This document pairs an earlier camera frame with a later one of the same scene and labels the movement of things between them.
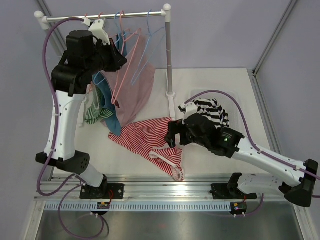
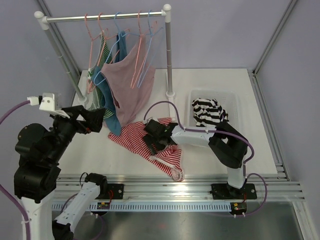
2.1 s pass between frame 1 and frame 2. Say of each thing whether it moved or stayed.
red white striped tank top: stayed
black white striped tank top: stayed
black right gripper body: moved
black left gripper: moved
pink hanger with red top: moved
